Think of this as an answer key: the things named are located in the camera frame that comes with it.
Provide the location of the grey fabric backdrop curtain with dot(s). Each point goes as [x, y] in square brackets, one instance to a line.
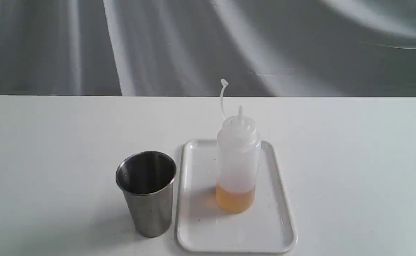
[263, 48]

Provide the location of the translucent squeeze bottle amber liquid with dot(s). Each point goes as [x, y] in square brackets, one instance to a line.
[238, 147]

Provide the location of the white plastic tray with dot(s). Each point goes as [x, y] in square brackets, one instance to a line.
[201, 226]

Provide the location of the stainless steel cup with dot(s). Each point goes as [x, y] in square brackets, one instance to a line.
[146, 180]

